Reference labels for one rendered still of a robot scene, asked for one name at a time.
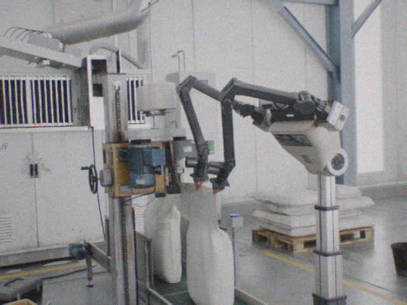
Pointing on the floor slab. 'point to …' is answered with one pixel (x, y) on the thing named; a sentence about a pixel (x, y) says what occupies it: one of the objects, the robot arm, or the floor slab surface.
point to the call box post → (236, 257)
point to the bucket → (400, 257)
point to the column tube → (111, 128)
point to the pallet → (297, 246)
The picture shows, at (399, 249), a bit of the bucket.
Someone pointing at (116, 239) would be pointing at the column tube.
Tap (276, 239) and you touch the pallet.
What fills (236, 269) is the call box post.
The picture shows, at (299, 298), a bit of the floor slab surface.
